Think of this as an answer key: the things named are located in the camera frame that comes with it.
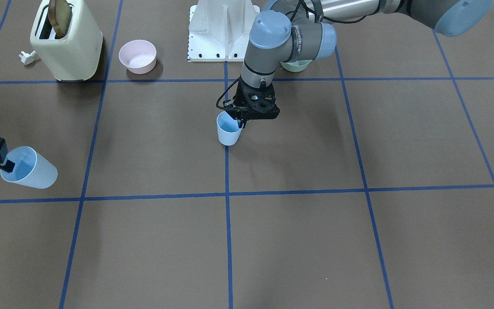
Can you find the white power plug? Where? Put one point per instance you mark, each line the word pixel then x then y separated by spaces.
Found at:
pixel 27 58

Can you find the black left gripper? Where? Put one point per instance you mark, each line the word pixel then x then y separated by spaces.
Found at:
pixel 241 95

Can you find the green bowl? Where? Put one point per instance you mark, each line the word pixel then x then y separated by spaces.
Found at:
pixel 295 66

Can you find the pink bowl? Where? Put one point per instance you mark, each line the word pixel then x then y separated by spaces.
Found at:
pixel 138 56

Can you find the light blue plastic cup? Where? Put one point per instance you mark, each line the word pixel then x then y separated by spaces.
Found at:
pixel 228 129

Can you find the cream toaster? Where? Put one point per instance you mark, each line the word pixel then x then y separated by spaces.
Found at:
pixel 75 56

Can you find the toast slice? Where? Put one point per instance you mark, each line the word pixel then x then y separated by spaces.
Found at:
pixel 59 15

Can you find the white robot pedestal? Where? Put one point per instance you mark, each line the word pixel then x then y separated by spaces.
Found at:
pixel 219 29

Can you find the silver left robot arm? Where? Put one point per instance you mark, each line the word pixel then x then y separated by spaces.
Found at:
pixel 284 32

